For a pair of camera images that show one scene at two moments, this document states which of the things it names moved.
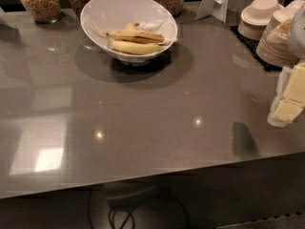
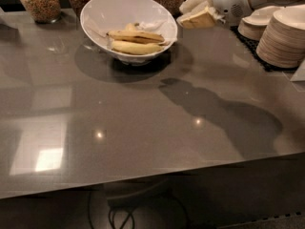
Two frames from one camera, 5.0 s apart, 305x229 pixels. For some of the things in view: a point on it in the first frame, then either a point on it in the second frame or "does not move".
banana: (135, 48) does not move
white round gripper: (297, 32) to (228, 0)
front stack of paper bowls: (274, 47) does not move
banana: (135, 36) does not move
